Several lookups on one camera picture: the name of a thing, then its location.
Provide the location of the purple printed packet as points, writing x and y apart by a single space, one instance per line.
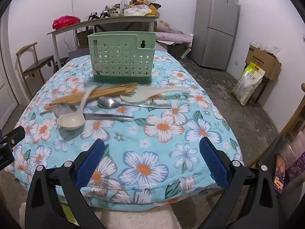
296 167

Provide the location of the smartphone with lit screen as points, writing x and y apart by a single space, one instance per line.
280 171

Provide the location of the clear crumpled plastic sheet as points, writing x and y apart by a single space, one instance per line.
264 47

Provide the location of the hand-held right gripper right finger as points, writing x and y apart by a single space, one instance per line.
214 162

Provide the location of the small steel spoon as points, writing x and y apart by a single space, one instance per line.
108 102

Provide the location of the red plastic bag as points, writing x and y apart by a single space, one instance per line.
64 22

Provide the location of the dark bin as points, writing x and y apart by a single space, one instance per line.
176 51

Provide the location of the black handheld device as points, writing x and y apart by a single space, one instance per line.
92 16
106 14

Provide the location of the blue floral blanket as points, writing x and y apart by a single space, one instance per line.
143 133

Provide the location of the large steel spoon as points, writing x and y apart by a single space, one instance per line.
114 117

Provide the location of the wooden chair with grey seat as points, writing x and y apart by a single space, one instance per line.
292 124

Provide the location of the wooden chair with dark seat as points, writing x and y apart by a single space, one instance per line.
39 63

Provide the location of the yellow green rice bag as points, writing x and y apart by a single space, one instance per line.
247 83

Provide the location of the white panel door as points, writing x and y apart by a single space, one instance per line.
6 88

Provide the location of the silver refrigerator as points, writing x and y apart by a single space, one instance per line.
214 28

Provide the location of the bundle of wooden chopsticks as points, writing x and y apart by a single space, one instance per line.
107 91

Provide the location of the yellow plastic bag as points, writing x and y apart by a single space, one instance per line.
154 10

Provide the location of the small dark low box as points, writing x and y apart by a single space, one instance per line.
62 62

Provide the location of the large printed cardboard box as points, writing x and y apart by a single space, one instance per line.
264 64

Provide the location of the grey metal-legged table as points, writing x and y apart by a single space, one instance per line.
95 22

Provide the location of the green plastic utensil holder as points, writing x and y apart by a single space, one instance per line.
119 57

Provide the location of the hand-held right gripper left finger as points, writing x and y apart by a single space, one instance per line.
91 162

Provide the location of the clear bag with green contents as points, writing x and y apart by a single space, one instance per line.
137 10

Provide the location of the floral rolled mat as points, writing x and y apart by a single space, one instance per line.
166 26

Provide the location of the pink rolled mat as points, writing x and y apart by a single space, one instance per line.
174 38

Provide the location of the grey plastic wrapped box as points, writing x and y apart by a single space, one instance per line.
78 52

